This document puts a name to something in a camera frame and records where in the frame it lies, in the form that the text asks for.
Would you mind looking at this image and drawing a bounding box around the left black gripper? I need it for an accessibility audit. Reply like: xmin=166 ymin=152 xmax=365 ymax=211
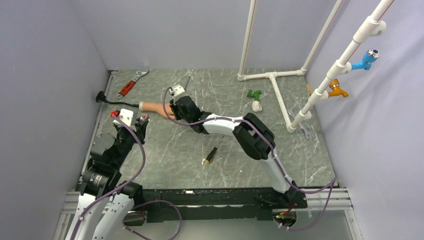
xmin=112 ymin=117 xmax=148 ymax=169

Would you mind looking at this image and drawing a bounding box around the red glitter nail polish bottle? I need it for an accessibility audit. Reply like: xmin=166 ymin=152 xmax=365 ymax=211
xmin=139 ymin=114 xmax=150 ymax=122

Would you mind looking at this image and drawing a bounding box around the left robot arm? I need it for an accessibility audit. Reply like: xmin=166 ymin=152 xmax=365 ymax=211
xmin=65 ymin=115 xmax=149 ymax=240

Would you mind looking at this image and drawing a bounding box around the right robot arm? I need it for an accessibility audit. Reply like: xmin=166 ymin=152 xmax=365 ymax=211
xmin=169 ymin=96 xmax=296 ymax=208

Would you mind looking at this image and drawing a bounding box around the mannequin hand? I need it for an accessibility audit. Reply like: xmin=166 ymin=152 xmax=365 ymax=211
xmin=138 ymin=101 xmax=176 ymax=120

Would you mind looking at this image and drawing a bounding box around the far black yellow screwdriver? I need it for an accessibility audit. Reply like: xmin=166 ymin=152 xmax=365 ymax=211
xmin=184 ymin=76 xmax=192 ymax=90

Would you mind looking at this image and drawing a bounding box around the black yellow screwdriver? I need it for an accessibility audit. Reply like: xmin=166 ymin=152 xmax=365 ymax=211
xmin=184 ymin=76 xmax=192 ymax=90
xmin=204 ymin=136 xmax=224 ymax=164

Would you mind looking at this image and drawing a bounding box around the near black yellow screwdriver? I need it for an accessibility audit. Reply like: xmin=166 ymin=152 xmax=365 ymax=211
xmin=204 ymin=136 xmax=224 ymax=164

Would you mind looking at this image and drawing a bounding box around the green white pipe fitting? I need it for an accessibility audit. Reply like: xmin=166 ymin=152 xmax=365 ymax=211
xmin=246 ymin=89 xmax=262 ymax=113

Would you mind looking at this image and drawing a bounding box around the silver spanner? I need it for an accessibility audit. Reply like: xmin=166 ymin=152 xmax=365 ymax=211
xmin=287 ymin=106 xmax=314 ymax=141

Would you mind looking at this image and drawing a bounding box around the orange pipe valve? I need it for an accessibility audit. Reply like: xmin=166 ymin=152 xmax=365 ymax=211
xmin=328 ymin=78 xmax=349 ymax=98

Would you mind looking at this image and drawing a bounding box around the blue pipe valve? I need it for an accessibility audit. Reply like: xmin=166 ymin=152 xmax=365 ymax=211
xmin=351 ymin=48 xmax=380 ymax=71

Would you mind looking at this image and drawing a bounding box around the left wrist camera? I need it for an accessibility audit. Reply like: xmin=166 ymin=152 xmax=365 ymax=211
xmin=109 ymin=108 xmax=137 ymax=127

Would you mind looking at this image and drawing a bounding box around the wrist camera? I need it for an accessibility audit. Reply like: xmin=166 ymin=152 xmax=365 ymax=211
xmin=109 ymin=108 xmax=137 ymax=127
xmin=168 ymin=84 xmax=186 ymax=103

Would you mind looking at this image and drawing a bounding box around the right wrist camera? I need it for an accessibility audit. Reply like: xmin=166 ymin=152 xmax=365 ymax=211
xmin=168 ymin=84 xmax=186 ymax=103

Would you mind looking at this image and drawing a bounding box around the black hand stand cable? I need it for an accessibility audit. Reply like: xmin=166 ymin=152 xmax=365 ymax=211
xmin=95 ymin=90 xmax=140 ymax=109

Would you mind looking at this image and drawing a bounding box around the red handled adjustable wrench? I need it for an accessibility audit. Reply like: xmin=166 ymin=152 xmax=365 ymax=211
xmin=116 ymin=68 xmax=150 ymax=100

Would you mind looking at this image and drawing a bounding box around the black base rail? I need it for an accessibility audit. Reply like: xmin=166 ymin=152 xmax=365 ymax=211
xmin=124 ymin=187 xmax=308 ymax=226

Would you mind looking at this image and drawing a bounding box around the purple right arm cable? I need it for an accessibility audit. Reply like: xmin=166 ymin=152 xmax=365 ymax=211
xmin=162 ymin=86 xmax=338 ymax=232

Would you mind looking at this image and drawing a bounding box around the white pvc pipe frame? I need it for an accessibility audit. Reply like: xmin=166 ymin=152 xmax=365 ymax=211
xmin=236 ymin=0 xmax=394 ymax=133

